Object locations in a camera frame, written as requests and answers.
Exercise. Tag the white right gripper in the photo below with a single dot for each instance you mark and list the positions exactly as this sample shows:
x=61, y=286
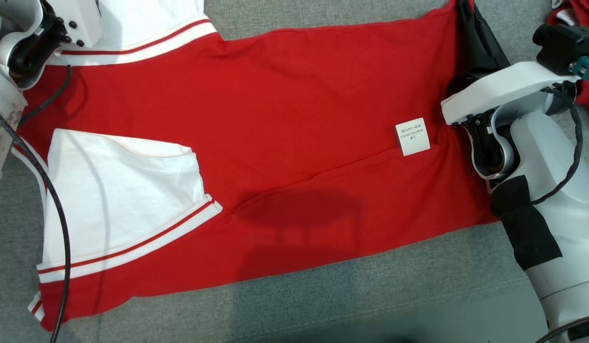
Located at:
x=504, y=90

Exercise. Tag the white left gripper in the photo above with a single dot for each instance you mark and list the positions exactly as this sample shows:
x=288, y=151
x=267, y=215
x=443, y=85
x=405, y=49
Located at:
x=82, y=21

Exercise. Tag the red and white t-shirt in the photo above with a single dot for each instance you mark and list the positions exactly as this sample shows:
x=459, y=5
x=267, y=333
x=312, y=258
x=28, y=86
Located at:
x=299, y=119

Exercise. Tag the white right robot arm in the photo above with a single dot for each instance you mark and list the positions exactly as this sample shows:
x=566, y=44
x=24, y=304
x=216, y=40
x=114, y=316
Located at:
x=556, y=190

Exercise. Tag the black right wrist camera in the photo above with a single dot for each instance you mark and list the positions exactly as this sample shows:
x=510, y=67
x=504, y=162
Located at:
x=561, y=45

